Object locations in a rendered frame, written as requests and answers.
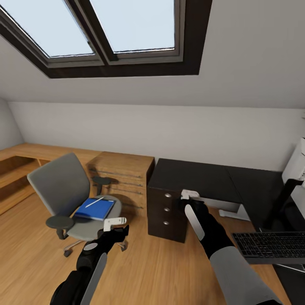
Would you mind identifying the keyboard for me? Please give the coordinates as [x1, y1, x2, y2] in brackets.
[230, 231, 305, 265]

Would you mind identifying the folder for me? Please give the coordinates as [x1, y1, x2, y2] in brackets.
[74, 197, 114, 221]

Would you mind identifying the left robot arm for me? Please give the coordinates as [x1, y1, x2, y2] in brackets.
[50, 217, 129, 305]

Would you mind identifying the notebook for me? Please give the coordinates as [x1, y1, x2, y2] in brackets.
[260, 228, 305, 272]

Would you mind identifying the swivel chair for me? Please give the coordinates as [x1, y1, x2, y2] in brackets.
[26, 152, 126, 257]

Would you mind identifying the monitor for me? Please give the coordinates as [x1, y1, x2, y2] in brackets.
[270, 138, 305, 231]

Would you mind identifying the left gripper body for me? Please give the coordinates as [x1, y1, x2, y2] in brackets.
[97, 227, 125, 245]

